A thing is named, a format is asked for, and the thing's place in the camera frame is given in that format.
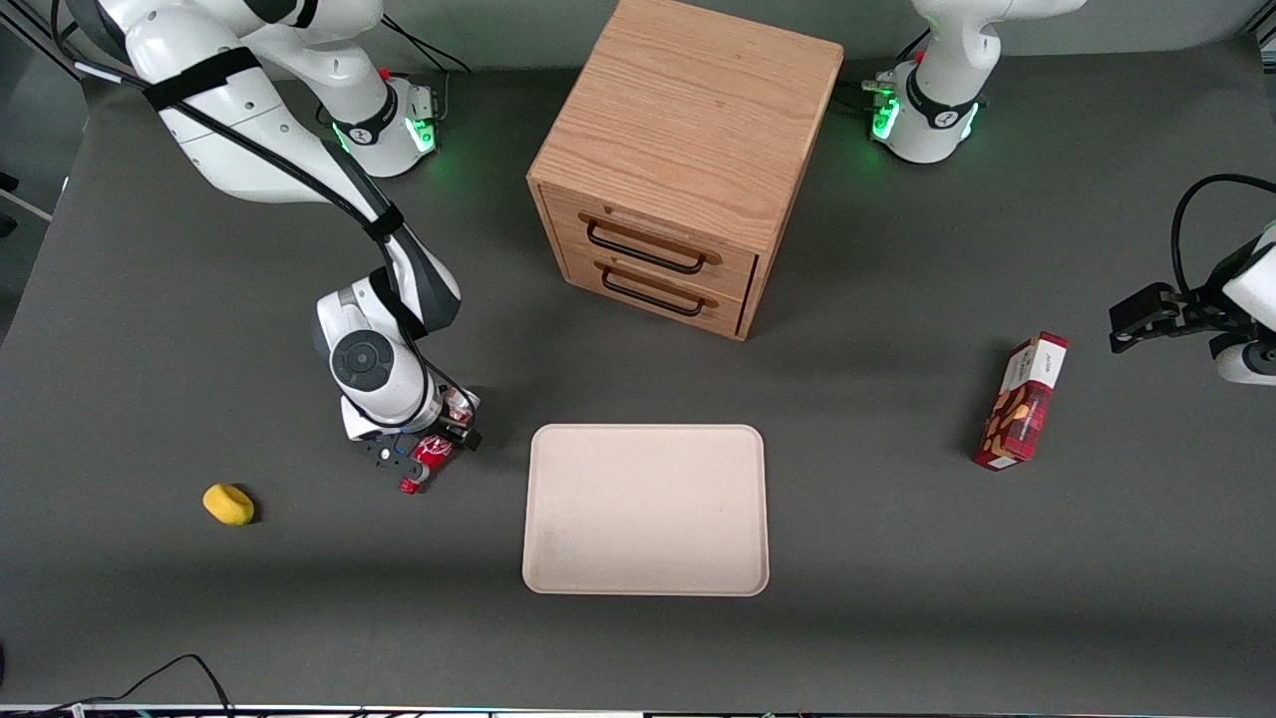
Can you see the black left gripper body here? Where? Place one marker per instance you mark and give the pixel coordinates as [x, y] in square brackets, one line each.
[1199, 303]

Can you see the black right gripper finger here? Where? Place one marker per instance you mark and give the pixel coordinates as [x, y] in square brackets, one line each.
[465, 437]

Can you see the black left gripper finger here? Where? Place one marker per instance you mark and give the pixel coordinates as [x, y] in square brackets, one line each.
[1146, 311]

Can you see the red coke bottle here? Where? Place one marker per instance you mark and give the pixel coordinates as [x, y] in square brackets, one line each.
[432, 456]

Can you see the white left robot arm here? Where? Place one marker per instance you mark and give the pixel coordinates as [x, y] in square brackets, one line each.
[947, 60]

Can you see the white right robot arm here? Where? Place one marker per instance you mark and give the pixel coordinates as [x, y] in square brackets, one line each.
[229, 130]

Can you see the beige rectangular tray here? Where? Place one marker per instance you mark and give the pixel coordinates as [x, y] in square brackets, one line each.
[646, 511]

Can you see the red plaid cookie box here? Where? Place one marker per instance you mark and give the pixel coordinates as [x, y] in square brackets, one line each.
[1022, 404]

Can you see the yellow sponge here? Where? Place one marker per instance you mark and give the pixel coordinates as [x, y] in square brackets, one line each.
[228, 505]

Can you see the wooden drawer front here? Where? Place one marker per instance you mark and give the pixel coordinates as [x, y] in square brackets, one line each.
[723, 311]
[733, 271]

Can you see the wooden drawer cabinet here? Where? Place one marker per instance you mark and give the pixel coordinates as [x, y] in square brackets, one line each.
[688, 110]

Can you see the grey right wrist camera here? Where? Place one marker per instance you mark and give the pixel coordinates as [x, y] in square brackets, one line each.
[384, 454]

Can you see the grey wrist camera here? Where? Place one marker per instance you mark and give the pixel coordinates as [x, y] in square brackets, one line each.
[384, 454]
[1251, 364]

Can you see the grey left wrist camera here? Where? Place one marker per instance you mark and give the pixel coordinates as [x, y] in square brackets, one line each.
[1251, 364]

